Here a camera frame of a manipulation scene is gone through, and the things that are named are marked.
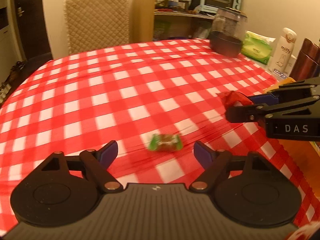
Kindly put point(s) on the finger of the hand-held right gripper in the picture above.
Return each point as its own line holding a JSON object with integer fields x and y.
{"x": 262, "y": 98}
{"x": 240, "y": 113}

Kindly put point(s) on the wooden shelf unit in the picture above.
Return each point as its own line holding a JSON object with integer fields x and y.
{"x": 142, "y": 17}

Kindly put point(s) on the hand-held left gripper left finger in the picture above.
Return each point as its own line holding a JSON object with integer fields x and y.
{"x": 110, "y": 152}

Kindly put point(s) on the dark wooden door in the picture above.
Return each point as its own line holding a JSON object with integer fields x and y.
{"x": 32, "y": 17}

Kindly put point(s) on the red patterned cloth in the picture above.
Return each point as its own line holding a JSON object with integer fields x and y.
{"x": 308, "y": 232}

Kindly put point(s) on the dark glass jar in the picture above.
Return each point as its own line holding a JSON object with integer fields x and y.
{"x": 225, "y": 45}

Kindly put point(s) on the brown metallic canister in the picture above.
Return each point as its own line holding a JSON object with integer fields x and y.
{"x": 307, "y": 62}

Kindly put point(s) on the green tissue pack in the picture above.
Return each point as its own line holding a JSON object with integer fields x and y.
{"x": 257, "y": 47}

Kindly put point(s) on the red snack packet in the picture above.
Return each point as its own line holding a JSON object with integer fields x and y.
{"x": 232, "y": 97}

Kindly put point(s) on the chair with quilted beige cover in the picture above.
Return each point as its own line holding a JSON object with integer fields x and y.
{"x": 97, "y": 22}

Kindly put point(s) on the yellow plastic tray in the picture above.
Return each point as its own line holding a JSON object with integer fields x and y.
{"x": 287, "y": 80}

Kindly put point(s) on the red checkered tablecloth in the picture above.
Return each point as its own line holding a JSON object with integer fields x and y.
{"x": 125, "y": 80}

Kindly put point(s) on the shoe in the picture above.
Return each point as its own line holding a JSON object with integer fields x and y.
{"x": 5, "y": 91}
{"x": 17, "y": 70}

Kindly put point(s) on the small white cup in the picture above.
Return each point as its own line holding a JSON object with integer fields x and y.
{"x": 291, "y": 65}

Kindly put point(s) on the green candy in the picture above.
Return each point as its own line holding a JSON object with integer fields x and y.
{"x": 165, "y": 142}

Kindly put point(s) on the white insulated bottle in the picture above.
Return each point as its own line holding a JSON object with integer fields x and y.
{"x": 282, "y": 55}

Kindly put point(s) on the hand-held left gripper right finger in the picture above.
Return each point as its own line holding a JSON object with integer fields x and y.
{"x": 202, "y": 155}

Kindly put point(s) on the blue white gum packet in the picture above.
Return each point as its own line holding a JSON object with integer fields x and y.
{"x": 280, "y": 73}

